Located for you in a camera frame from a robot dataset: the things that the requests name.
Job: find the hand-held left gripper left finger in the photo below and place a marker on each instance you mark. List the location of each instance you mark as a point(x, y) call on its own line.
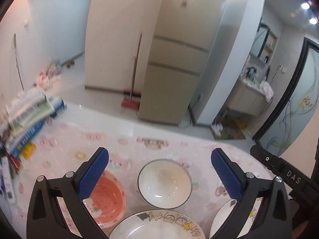
point(93, 171)

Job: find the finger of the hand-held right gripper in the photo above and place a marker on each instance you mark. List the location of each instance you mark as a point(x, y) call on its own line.
point(274, 163)

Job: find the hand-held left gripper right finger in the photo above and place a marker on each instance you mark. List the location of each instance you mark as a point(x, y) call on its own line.
point(225, 171)

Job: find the pink glass bowl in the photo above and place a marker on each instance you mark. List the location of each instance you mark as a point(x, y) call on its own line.
point(109, 199)

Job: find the white cartoon print plate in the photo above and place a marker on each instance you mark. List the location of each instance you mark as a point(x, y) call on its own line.
point(152, 226)
point(224, 219)

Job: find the white ribbed bowl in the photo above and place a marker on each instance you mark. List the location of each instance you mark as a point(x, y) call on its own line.
point(163, 181)

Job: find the black framed glass door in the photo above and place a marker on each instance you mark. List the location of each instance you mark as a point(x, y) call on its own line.
point(299, 109)

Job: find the pink printed tablecloth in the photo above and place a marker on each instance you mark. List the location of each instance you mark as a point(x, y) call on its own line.
point(154, 151)

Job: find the small orange box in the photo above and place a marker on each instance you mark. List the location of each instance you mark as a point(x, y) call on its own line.
point(28, 150)

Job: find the bathroom vanity cabinet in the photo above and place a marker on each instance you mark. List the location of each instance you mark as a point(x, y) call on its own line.
point(244, 99)

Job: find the pink towel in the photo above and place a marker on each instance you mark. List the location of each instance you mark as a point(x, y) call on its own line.
point(266, 89)

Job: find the red broom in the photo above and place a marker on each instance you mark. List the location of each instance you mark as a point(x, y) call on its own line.
point(130, 102)

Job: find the black faucet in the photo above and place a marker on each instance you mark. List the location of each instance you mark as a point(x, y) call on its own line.
point(250, 71)

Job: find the beige refrigerator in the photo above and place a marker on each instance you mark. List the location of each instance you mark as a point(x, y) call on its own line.
point(174, 84)

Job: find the pink packages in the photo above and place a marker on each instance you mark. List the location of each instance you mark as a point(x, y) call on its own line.
point(48, 76)

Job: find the bathroom mirror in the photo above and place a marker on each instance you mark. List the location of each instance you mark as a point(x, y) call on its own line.
point(260, 39)

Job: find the curved metal rod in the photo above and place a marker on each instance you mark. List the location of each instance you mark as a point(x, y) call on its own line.
point(18, 62)

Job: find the ceiling spotlight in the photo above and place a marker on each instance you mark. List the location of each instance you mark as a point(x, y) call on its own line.
point(313, 20)
point(304, 5)

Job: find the white wall socket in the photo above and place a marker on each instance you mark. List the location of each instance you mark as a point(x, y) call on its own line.
point(281, 69)

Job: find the wooden wall shelf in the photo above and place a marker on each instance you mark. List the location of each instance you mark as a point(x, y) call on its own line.
point(273, 42)

